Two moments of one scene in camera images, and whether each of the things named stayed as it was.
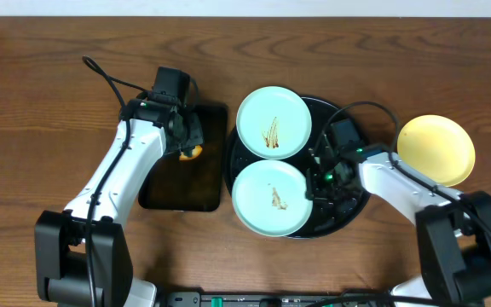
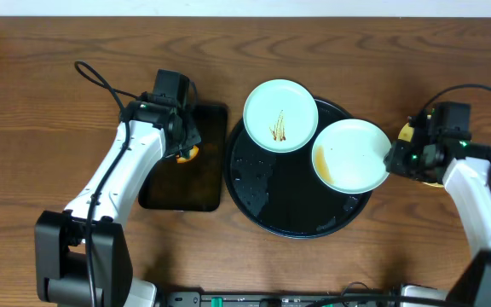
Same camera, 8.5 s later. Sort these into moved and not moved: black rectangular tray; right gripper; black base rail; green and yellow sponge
Moved: right gripper
Not moved: black base rail; black rectangular tray; green and yellow sponge
